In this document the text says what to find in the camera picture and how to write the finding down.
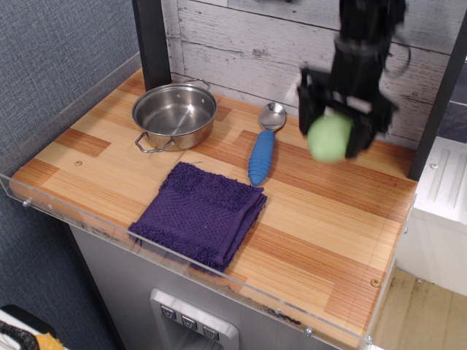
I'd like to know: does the blue handled metal spoon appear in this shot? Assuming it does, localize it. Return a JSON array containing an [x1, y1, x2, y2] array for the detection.
[[247, 102, 286, 186]]

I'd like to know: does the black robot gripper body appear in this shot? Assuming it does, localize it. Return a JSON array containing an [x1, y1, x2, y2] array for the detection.
[[296, 36, 401, 141]]

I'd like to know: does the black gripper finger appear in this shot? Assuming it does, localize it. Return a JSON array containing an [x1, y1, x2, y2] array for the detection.
[[345, 112, 381, 158], [297, 87, 329, 135]]

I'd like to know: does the white toy appliance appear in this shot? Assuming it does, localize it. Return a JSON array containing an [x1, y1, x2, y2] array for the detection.
[[395, 137, 466, 295]]

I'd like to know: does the silver dispenser button panel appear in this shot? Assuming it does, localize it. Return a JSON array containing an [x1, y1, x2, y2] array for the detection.
[[150, 288, 240, 349]]

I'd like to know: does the black braided cable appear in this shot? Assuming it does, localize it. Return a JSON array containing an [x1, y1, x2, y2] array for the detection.
[[0, 320, 39, 350]]

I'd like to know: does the green toy lime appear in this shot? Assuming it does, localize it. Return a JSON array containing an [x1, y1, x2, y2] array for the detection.
[[306, 114, 353, 163]]

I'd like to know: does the purple folded towel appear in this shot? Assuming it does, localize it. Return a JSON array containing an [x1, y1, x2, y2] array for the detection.
[[129, 162, 267, 272]]

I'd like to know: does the stainless steel pot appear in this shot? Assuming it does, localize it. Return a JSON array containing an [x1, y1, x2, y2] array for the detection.
[[132, 78, 218, 153]]

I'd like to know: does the grey toy fridge cabinet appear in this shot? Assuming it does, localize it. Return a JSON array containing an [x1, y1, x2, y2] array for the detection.
[[71, 227, 329, 349]]

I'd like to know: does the black right vertical post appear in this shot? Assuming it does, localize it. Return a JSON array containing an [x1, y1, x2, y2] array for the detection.
[[407, 14, 466, 181]]

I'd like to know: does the black vertical post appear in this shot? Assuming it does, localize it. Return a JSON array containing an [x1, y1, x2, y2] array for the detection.
[[407, 14, 466, 181], [132, 0, 171, 91]]

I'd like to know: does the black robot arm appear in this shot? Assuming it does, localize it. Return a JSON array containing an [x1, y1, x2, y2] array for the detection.
[[297, 1, 406, 163]]

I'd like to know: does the black left vertical post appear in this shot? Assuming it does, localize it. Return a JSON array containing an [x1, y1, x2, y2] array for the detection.
[[132, 0, 171, 91]]

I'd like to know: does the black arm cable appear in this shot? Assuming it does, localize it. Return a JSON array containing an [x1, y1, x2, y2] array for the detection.
[[382, 32, 413, 79]]

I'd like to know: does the clear acrylic table guard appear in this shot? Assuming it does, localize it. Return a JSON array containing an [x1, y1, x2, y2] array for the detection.
[[1, 72, 415, 349]]

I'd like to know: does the yellow object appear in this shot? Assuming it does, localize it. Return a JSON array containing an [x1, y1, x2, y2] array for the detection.
[[36, 333, 66, 350]]

